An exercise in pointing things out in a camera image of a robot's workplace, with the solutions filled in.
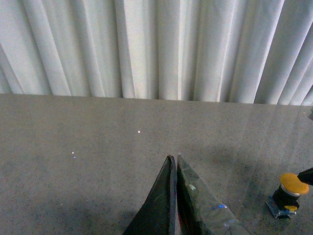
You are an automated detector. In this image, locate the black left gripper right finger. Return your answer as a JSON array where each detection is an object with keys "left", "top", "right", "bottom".
[{"left": 177, "top": 156, "right": 249, "bottom": 235}]

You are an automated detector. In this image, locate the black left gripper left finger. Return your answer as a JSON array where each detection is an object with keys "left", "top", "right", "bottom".
[{"left": 123, "top": 155, "right": 177, "bottom": 235}]

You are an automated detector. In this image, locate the white pleated curtain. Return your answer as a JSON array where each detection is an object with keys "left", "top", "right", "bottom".
[{"left": 0, "top": 0, "right": 313, "bottom": 106}]

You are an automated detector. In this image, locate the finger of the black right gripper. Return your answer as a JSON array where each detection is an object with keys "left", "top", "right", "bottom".
[{"left": 297, "top": 168, "right": 313, "bottom": 186}]

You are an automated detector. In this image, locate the yellow push button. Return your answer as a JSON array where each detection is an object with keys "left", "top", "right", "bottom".
[{"left": 266, "top": 173, "right": 309, "bottom": 219}]

